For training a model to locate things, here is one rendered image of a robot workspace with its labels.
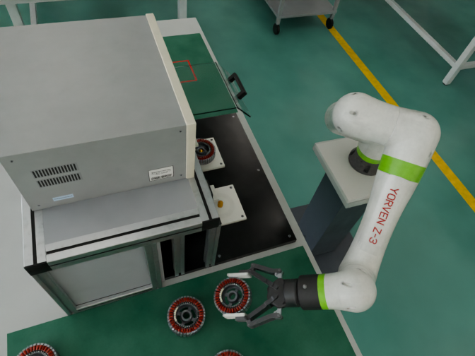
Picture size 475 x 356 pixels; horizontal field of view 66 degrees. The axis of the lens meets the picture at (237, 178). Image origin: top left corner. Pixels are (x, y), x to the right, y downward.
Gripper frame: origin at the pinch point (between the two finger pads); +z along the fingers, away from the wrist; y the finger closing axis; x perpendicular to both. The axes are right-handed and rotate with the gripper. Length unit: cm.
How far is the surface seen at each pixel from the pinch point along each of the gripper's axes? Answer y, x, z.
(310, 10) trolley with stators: 285, -91, -9
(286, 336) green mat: -8.0, -16.1, -11.6
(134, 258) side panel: 2.0, 26.7, 16.4
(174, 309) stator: -4.8, 4.1, 16.7
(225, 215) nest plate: 29.3, -3.2, 7.0
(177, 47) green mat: 125, 8, 40
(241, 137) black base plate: 68, -7, 6
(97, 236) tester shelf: 1.4, 41.3, 15.7
